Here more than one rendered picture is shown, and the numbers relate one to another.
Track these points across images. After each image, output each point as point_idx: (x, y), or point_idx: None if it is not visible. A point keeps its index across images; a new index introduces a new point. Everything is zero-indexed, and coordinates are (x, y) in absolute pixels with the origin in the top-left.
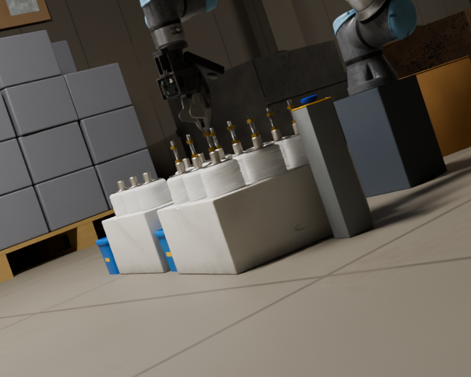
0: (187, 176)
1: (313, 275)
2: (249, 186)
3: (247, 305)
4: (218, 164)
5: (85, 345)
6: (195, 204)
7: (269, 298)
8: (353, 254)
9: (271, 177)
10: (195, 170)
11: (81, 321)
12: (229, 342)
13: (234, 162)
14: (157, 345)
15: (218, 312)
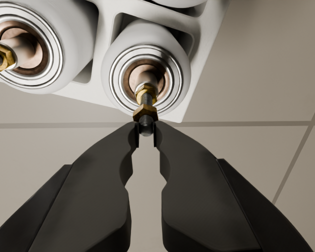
0: (43, 93)
1: (297, 118)
2: (205, 61)
3: (268, 161)
4: (177, 103)
5: (156, 198)
6: (116, 108)
7: (282, 154)
8: None
9: (217, 1)
10: (54, 81)
11: (49, 162)
12: (298, 199)
13: (190, 68)
14: None
15: (248, 167)
